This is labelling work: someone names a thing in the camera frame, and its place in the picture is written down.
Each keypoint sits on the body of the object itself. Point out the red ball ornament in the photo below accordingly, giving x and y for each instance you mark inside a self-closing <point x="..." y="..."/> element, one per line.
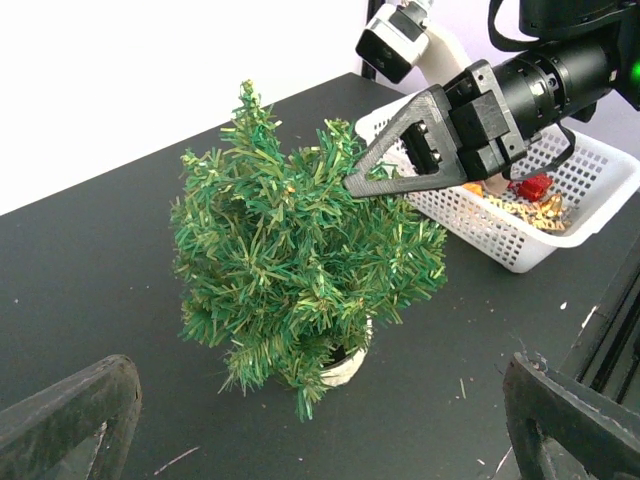
<point x="535" y="188"/>

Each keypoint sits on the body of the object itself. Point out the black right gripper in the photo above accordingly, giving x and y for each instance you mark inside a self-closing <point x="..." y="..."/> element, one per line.
<point x="442" y="137"/>

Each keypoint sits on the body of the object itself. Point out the gold bell ornament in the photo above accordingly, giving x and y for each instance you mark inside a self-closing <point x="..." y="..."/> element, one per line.
<point x="552" y="207"/>

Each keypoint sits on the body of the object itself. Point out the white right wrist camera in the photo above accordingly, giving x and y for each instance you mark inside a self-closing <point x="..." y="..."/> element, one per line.
<point x="404" y="48"/>

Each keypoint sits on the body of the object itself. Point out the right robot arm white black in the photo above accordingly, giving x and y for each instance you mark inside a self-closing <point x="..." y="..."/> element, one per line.
<point x="571" y="54"/>

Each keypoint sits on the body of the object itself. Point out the gold merry christmas sign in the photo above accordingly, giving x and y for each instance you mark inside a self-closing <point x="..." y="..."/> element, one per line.
<point x="530" y="214"/>

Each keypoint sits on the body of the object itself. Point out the small green christmas tree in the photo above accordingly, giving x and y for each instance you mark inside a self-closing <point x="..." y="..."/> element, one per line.
<point x="282" y="265"/>

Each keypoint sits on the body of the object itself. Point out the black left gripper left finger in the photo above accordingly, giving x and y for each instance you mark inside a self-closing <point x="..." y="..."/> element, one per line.
<point x="78" y="428"/>

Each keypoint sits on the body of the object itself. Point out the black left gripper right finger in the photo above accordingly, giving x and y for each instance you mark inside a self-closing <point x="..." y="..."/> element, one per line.
<point x="557" y="424"/>

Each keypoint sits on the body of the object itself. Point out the white plastic basket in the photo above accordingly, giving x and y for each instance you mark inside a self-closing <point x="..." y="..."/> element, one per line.
<point x="595" y="183"/>

